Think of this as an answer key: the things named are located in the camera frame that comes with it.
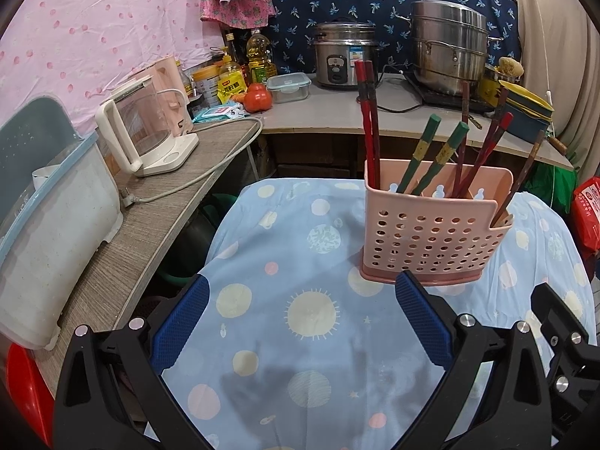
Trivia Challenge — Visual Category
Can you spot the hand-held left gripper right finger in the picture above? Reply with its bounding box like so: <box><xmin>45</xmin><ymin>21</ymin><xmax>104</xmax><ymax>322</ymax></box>
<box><xmin>394</xmin><ymin>271</ymin><xmax>555</xmax><ymax>450</ymax></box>

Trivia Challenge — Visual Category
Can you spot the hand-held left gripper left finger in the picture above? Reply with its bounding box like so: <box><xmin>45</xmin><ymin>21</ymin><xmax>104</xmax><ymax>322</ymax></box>
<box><xmin>51</xmin><ymin>275</ymin><xmax>210</xmax><ymax>450</ymax></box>

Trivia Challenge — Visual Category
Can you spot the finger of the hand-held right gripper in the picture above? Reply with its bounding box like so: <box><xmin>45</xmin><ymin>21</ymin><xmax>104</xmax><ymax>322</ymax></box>
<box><xmin>546</xmin><ymin>333</ymin><xmax>600</xmax><ymax>402</ymax></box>
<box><xmin>529</xmin><ymin>281</ymin><xmax>599</xmax><ymax>353</ymax></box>

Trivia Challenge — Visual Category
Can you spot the pink perforated utensil holder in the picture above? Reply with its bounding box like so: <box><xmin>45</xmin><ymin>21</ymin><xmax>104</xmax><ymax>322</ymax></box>
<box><xmin>359</xmin><ymin>159</ymin><xmax>515</xmax><ymax>287</ymax></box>

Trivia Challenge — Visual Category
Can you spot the dark brown chopstick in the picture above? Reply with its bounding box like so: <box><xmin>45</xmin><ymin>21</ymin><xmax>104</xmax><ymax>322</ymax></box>
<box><xmin>450</xmin><ymin>81</ymin><xmax>471</xmax><ymax>200</ymax></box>
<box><xmin>492</xmin><ymin>129</ymin><xmax>548</xmax><ymax>224</ymax></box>
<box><xmin>469</xmin><ymin>86</ymin><xmax>511</xmax><ymax>198</ymax></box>

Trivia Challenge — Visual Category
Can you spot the green chopstick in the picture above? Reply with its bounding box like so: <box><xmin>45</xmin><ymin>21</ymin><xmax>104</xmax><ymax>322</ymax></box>
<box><xmin>396</xmin><ymin>113</ymin><xmax>443</xmax><ymax>194</ymax></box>
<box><xmin>411</xmin><ymin>120</ymin><xmax>471</xmax><ymax>197</ymax></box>

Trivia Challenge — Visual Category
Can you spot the wood grain side counter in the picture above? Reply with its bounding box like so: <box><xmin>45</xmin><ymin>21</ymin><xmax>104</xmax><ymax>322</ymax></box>
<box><xmin>55</xmin><ymin>118</ymin><xmax>264</xmax><ymax>395</ymax></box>

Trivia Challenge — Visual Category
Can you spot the red plastic bag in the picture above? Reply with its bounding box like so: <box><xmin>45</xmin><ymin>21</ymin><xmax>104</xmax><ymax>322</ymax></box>
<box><xmin>571</xmin><ymin>177</ymin><xmax>600</xmax><ymax>260</ymax></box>

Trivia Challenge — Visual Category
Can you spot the green plastic bag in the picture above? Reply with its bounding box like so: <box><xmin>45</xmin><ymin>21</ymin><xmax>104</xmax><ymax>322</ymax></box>
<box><xmin>524</xmin><ymin>163</ymin><xmax>581</xmax><ymax>227</ymax></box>

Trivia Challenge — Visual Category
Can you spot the blue dotted tablecloth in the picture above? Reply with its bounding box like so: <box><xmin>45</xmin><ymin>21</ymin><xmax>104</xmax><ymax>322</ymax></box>
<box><xmin>142</xmin><ymin>177</ymin><xmax>599</xmax><ymax>450</ymax></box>

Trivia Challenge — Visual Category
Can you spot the white plastic dish bin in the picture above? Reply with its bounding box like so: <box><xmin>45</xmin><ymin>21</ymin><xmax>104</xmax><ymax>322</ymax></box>
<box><xmin>0</xmin><ymin>96</ymin><xmax>125</xmax><ymax>352</ymax></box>

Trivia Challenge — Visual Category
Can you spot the red plastic stool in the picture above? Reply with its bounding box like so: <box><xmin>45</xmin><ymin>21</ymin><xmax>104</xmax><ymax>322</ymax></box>
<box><xmin>4</xmin><ymin>341</ymin><xmax>56</xmax><ymax>449</ymax></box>

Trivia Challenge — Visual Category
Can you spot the dark blue plastic basin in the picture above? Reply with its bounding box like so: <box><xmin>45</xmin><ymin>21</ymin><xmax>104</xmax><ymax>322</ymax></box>
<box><xmin>503</xmin><ymin>98</ymin><xmax>549</xmax><ymax>142</ymax></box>

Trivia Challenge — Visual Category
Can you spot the white glass electric kettle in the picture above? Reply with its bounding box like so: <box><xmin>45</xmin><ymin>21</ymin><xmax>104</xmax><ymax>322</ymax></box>
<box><xmin>96</xmin><ymin>77</ymin><xmax>200</xmax><ymax>178</ymax></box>

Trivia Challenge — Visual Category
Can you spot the white bowl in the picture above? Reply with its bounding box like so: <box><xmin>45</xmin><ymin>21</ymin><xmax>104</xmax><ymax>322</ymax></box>
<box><xmin>31</xmin><ymin>164</ymin><xmax>63</xmax><ymax>191</ymax></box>

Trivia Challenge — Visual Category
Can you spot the yellow plastic basin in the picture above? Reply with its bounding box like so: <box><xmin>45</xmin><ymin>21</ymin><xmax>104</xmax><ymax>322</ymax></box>
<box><xmin>497</xmin><ymin>79</ymin><xmax>555</xmax><ymax>121</ymax></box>

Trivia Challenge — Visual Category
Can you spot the wet wipes packet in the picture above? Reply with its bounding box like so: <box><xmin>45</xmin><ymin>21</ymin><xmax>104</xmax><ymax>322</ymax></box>
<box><xmin>192</xmin><ymin>105</ymin><xmax>248</xmax><ymax>123</ymax></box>

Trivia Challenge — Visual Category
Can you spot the black induction cooktop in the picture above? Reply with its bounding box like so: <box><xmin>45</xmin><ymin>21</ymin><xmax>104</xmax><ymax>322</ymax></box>
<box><xmin>402</xmin><ymin>72</ymin><xmax>498</xmax><ymax>114</ymax></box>

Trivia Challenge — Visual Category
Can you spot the pink electric kettle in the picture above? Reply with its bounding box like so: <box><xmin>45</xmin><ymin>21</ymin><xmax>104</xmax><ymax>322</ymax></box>
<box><xmin>128</xmin><ymin>55</ymin><xmax>194</xmax><ymax>138</ymax></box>

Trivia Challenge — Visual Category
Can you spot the grey counter board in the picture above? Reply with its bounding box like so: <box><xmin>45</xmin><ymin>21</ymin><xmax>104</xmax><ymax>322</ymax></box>
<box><xmin>259</xmin><ymin>72</ymin><xmax>576</xmax><ymax>173</ymax></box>

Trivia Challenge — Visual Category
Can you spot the white jar orange lid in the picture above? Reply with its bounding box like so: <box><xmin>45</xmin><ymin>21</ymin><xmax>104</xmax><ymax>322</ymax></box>
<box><xmin>192</xmin><ymin>66</ymin><xmax>221</xmax><ymax>112</ymax></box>

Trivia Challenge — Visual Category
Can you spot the red tomato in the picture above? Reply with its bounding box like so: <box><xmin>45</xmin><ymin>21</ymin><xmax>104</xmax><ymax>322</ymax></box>
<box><xmin>243</xmin><ymin>83</ymin><xmax>273</xmax><ymax>114</ymax></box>

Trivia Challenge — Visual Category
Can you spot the yellow glass jar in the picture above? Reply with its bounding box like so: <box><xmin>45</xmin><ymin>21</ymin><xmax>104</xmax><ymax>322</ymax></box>
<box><xmin>477</xmin><ymin>63</ymin><xmax>501</xmax><ymax>98</ymax></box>

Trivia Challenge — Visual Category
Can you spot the yellow seasoning packet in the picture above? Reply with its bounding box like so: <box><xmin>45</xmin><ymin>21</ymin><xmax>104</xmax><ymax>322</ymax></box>
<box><xmin>219</xmin><ymin>72</ymin><xmax>248</xmax><ymax>102</ymax></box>

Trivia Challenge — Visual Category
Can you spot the loofah sponge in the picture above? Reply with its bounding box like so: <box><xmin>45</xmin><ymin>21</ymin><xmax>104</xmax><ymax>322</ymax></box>
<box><xmin>496</xmin><ymin>55</ymin><xmax>524</xmax><ymax>79</ymax></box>

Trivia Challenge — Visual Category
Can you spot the beige curtain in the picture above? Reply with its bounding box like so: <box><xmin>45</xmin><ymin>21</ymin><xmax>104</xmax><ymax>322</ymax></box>
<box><xmin>470</xmin><ymin>0</ymin><xmax>600</xmax><ymax>172</ymax></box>

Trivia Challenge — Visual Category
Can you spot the clear food container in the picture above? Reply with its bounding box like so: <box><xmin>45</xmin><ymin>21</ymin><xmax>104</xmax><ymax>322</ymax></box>
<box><xmin>265</xmin><ymin>73</ymin><xmax>311</xmax><ymax>105</ymax></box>

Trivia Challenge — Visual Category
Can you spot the yellow seasoning bottle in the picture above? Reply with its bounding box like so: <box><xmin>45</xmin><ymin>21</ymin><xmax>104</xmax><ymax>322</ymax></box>
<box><xmin>220</xmin><ymin>53</ymin><xmax>243</xmax><ymax>80</ymax></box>

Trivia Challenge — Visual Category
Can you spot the cooking oil bottle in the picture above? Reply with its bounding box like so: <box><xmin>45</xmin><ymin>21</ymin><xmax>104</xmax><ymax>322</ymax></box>
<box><xmin>246</xmin><ymin>29</ymin><xmax>278</xmax><ymax>84</ymax></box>

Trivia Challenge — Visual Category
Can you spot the stainless steel steamer pot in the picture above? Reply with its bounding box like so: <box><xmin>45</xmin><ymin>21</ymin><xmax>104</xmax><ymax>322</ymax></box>
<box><xmin>396</xmin><ymin>0</ymin><xmax>504</xmax><ymax>98</ymax></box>

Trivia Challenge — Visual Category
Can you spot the steel rice cooker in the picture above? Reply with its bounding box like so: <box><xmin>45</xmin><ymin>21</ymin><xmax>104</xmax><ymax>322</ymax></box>
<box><xmin>311</xmin><ymin>21</ymin><xmax>381</xmax><ymax>91</ymax></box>

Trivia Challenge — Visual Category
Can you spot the pink dotted sheet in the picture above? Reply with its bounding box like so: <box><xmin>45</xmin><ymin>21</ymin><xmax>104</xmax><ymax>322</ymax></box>
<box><xmin>0</xmin><ymin>0</ymin><xmax>227</xmax><ymax>128</ymax></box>

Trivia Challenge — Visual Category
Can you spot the dark blue leaf-print cloth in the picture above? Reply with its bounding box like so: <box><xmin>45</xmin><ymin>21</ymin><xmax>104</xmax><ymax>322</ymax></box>
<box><xmin>269</xmin><ymin>0</ymin><xmax>524</xmax><ymax>77</ymax></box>

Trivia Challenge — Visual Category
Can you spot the white kettle cable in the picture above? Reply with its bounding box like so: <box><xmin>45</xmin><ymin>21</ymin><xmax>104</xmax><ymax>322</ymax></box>
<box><xmin>119</xmin><ymin>117</ymin><xmax>264</xmax><ymax>210</ymax></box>

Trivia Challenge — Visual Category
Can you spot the black power cable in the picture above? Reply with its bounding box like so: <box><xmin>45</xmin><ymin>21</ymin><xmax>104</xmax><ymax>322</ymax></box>
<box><xmin>374</xmin><ymin>64</ymin><xmax>423</xmax><ymax>114</ymax></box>

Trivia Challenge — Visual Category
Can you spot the white cable with switch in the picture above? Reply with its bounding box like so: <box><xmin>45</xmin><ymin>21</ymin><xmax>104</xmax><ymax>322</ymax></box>
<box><xmin>533</xmin><ymin>0</ymin><xmax>560</xmax><ymax>125</ymax></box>

